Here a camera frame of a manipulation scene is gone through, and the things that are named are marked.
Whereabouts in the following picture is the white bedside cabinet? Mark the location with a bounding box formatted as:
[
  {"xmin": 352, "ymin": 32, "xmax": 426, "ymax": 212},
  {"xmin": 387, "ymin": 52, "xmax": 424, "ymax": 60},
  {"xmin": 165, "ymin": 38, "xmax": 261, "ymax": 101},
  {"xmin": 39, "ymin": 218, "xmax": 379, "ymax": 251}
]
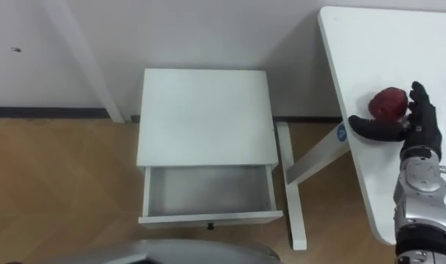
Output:
[{"xmin": 136, "ymin": 68, "xmax": 280, "ymax": 169}]

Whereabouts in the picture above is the open white cabinet drawer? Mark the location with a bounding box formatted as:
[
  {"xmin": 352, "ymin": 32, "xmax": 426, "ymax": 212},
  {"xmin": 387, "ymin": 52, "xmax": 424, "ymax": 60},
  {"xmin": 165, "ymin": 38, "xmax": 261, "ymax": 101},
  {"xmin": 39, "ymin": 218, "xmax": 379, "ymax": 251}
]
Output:
[{"xmin": 137, "ymin": 164, "xmax": 284, "ymax": 231}]

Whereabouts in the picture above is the white desk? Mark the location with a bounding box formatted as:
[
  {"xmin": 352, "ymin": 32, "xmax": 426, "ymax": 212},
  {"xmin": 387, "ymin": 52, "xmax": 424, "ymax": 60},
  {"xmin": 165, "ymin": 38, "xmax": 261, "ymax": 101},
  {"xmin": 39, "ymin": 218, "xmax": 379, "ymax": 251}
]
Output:
[{"xmin": 276, "ymin": 5, "xmax": 446, "ymax": 252}]

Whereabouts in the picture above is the red strawberry soft toy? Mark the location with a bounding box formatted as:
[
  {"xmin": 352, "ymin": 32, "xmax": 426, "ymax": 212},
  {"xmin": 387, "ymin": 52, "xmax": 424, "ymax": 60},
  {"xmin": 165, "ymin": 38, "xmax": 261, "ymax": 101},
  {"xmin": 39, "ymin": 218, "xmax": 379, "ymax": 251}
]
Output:
[{"xmin": 368, "ymin": 87, "xmax": 409, "ymax": 122}]

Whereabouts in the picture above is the robot body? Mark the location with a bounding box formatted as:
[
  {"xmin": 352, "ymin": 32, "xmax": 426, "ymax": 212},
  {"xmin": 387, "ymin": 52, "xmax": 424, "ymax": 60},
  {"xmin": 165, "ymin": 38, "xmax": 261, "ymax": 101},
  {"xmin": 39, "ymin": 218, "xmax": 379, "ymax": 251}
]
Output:
[{"xmin": 43, "ymin": 239, "xmax": 282, "ymax": 264}]

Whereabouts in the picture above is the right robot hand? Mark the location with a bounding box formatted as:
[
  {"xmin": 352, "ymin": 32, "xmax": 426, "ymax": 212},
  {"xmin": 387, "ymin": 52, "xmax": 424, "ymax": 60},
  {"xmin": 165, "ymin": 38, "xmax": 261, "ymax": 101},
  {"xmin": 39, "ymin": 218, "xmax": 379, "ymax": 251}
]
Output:
[{"xmin": 348, "ymin": 81, "xmax": 443, "ymax": 161}]

